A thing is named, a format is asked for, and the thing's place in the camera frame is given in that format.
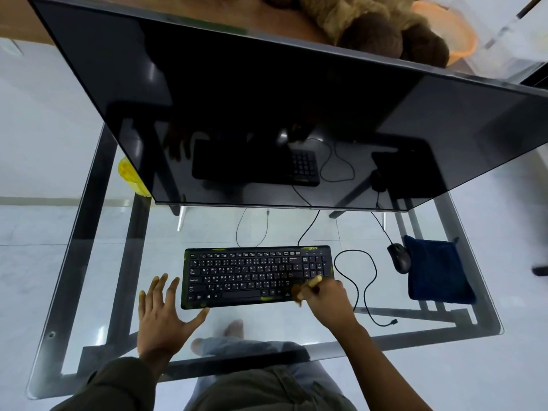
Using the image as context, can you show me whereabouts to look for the clear plastic container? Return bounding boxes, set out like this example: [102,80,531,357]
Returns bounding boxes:
[464,0,548,84]

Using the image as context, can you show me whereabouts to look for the brown plush toy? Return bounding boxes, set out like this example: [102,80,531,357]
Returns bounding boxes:
[261,0,451,67]

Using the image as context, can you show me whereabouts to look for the black monitor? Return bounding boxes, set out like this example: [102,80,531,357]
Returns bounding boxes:
[26,0,548,212]

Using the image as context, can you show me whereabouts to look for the person's left forearm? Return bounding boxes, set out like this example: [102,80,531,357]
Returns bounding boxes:
[138,348,172,381]

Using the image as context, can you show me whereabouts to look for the glass desk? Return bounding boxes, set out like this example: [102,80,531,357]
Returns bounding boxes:
[25,123,505,401]

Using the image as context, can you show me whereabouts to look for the yellow handled brush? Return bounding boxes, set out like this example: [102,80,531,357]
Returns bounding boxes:
[291,276,323,303]

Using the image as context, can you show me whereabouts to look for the person's legs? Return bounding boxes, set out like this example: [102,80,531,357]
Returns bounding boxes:
[184,319,356,411]

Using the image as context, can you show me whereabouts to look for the yellow plastic cup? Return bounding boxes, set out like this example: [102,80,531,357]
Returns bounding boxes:
[118,156,153,198]

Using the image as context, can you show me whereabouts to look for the black keyboard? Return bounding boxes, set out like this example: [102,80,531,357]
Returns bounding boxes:
[180,245,335,311]

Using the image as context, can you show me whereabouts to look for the brown wooden cabinet top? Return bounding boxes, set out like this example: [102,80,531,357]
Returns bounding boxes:
[0,0,335,46]

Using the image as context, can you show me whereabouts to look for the orange bowl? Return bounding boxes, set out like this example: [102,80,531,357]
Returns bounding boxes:
[410,0,480,69]

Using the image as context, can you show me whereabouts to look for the black keyboard cable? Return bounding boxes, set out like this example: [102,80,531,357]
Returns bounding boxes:
[297,209,399,328]

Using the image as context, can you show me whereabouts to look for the black computer mouse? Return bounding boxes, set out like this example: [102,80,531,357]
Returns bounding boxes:
[386,243,413,275]

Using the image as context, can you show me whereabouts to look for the person's left hand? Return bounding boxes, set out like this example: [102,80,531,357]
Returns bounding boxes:
[136,273,211,364]

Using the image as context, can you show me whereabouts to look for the thin black loose cable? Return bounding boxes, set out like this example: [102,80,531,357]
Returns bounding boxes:
[235,208,271,249]

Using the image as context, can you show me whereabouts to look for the person's right forearm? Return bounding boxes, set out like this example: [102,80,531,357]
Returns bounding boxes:
[340,319,433,411]

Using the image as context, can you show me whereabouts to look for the dark blue cloth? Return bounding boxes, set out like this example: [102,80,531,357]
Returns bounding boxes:
[403,235,477,305]

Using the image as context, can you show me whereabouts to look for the person's right hand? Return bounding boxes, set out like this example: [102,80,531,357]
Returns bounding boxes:
[295,277,360,332]

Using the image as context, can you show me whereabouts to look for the black mouse cable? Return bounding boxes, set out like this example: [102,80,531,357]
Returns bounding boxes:
[370,212,394,245]

